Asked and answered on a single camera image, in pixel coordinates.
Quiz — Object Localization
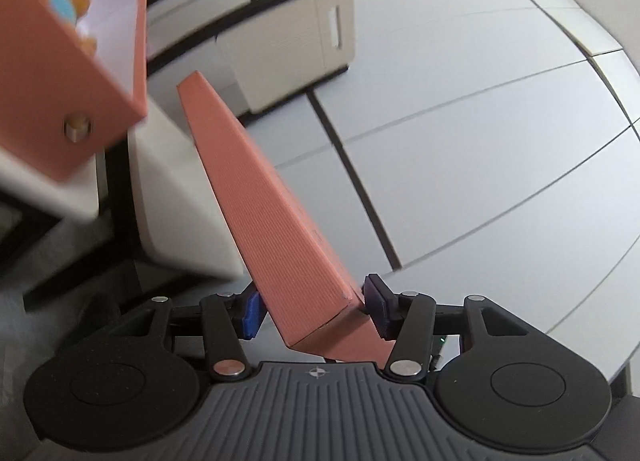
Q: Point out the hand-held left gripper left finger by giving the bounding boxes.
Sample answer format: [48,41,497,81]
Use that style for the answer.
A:
[145,291,264,382]

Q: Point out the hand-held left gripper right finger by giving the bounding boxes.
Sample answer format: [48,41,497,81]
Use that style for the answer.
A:
[363,274,501,381]

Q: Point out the salmon pink box lid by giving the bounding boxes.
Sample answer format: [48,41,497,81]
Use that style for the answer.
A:
[177,70,394,365]

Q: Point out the white table block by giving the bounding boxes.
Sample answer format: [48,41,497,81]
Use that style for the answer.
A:
[127,102,247,283]

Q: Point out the white plastic storage unit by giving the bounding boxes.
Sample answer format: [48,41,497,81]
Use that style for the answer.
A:
[0,150,101,222]

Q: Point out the salmon pink box with knob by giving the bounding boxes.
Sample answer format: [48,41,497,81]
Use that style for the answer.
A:
[0,0,149,183]

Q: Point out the beige cabinet with handle slot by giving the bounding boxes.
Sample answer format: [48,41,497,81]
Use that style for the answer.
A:
[215,0,357,115]

